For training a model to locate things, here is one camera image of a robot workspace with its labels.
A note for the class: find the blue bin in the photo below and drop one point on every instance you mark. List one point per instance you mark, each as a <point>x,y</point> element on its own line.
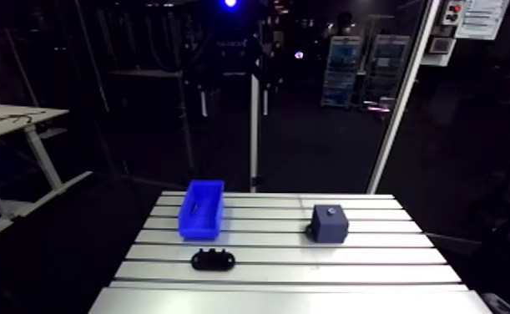
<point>202,219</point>

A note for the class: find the dark blue-grey block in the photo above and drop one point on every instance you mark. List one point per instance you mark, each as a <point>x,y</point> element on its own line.
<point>328,225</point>

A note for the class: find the black oval holder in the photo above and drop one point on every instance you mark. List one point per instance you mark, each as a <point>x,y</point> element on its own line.
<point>213,260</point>

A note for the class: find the poster display stand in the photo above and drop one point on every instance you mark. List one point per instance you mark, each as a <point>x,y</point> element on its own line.
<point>341,72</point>
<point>385,72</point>

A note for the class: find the white control panel box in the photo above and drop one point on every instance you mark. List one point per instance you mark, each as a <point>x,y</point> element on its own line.
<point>442,33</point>

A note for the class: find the white desk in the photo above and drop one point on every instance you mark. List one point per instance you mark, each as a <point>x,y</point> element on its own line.
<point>13,131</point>

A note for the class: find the white printed notice sheet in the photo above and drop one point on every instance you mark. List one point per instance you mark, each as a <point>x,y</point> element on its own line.
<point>482,17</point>

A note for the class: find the white vertical post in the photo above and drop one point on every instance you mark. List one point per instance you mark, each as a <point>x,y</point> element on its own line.
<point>254,131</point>

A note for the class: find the white slanted frame post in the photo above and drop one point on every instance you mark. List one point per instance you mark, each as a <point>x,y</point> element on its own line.
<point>401,101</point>

